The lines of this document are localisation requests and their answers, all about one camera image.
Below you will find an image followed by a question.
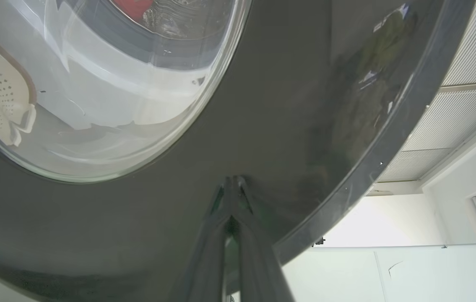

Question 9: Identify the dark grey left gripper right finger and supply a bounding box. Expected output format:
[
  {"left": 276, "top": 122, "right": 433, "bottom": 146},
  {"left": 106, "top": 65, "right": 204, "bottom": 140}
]
[{"left": 233, "top": 176, "right": 295, "bottom": 302}]

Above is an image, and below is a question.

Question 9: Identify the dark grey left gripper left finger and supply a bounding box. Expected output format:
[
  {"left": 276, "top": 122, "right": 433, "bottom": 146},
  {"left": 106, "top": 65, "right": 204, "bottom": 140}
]
[{"left": 185, "top": 176, "right": 235, "bottom": 302}]

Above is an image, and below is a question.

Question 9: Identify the glass washing machine door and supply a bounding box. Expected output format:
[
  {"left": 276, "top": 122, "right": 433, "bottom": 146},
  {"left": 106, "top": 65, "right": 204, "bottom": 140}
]
[{"left": 0, "top": 0, "right": 476, "bottom": 302}]

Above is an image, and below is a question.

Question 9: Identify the red garment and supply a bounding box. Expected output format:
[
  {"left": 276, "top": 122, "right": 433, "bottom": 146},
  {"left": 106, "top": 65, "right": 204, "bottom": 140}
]
[{"left": 110, "top": 0, "right": 154, "bottom": 22}]

